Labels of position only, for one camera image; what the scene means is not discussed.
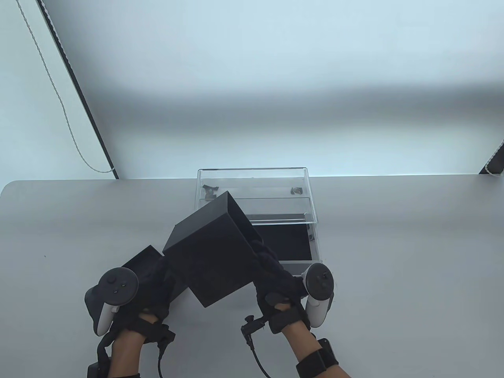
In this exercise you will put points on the person's right hand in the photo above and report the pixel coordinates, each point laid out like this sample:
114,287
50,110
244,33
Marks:
279,283

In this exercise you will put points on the black and white left controller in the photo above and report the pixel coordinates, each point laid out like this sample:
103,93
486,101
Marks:
116,283

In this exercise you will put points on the black cardboard box base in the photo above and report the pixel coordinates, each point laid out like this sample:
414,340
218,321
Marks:
208,252

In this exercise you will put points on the black cardboard box lid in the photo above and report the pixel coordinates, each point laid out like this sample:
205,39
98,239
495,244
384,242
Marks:
141,258

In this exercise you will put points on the black and white controller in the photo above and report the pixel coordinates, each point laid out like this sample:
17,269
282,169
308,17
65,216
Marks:
319,279
116,283

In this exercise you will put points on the clear acrylic drawer black liner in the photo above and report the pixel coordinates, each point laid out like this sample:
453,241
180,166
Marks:
287,244

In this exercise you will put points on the black window frame bar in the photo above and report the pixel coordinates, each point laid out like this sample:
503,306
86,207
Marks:
78,98

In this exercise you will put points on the small dark piece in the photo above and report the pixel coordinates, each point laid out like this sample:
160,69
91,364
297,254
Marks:
208,191
296,191

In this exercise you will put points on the black left wrist module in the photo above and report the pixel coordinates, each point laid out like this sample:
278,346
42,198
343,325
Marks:
96,370

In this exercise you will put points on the person's left forearm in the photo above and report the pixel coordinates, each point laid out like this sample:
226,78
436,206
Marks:
122,354

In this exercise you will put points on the person's left hand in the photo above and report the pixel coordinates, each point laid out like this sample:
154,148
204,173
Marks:
157,287

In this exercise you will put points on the clear acrylic drawer case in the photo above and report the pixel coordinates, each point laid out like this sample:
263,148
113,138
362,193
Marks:
267,177

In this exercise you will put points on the black and white right controller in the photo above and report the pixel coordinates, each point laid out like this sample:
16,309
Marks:
319,279

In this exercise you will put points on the short black frame bar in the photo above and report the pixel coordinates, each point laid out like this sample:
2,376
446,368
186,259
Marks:
494,161

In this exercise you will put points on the person's right forearm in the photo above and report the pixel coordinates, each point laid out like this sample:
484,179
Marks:
311,346

